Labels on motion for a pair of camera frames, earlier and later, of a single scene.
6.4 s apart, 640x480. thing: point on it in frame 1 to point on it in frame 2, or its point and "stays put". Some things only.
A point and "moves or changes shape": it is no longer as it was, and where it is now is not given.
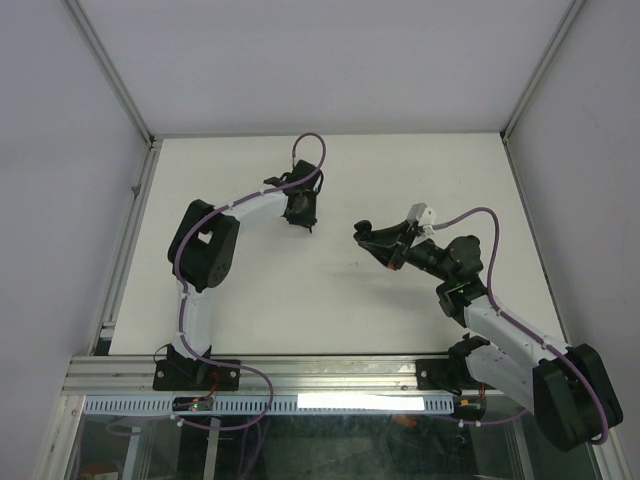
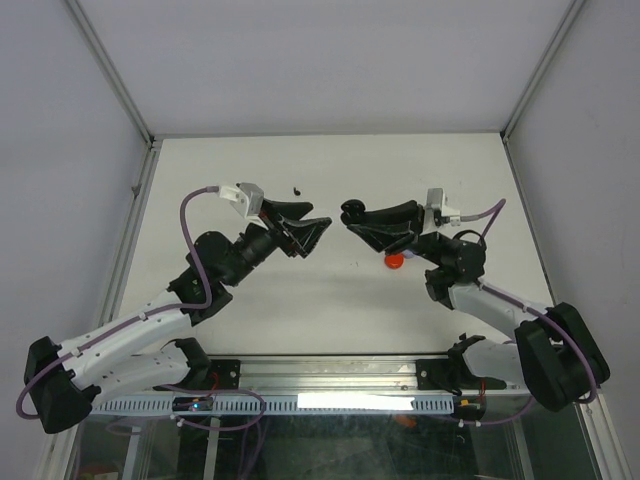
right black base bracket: [436, 374] stays put
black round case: [363, 232] moves or changes shape
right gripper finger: [381, 237] to [408, 212]
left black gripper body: [307, 217] to [277, 234]
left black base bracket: [179, 373] stays put
